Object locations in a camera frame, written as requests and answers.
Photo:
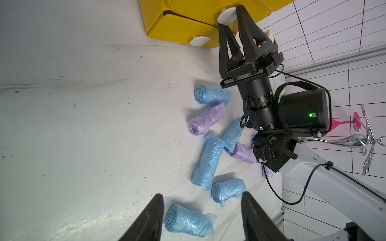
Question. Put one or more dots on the pink metal cup rack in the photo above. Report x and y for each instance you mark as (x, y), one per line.
(366, 143)

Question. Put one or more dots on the blue bag roll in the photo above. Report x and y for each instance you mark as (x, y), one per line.
(181, 220)
(204, 174)
(212, 94)
(223, 191)
(232, 135)

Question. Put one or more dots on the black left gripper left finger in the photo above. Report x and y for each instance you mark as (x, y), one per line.
(148, 225)

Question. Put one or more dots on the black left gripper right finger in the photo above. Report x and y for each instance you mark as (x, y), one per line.
(256, 223)

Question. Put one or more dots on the purple bag roll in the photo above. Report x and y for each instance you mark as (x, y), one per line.
(201, 124)
(243, 154)
(266, 173)

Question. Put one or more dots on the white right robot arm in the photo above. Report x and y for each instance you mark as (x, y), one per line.
(286, 123)

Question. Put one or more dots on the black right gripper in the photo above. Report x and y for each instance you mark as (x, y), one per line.
(251, 75)

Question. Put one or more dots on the yellow plastic drawer cabinet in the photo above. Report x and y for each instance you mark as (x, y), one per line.
(182, 21)

